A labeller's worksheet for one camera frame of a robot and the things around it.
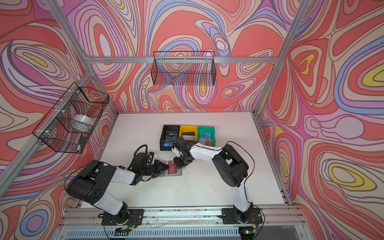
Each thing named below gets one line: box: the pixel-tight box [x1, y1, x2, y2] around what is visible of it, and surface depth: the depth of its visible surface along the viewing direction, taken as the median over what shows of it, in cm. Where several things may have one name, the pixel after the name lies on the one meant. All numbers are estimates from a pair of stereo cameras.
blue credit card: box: [163, 142, 174, 147], surface depth 101 cm
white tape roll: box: [70, 114, 95, 133], surface depth 73 cm
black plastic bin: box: [159, 125, 181, 151], surface depth 104 cm
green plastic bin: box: [197, 126, 216, 147], surface depth 104 cm
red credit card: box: [168, 161, 178, 175], surface depth 90 cm
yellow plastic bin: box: [178, 125, 198, 142], surface depth 103 cm
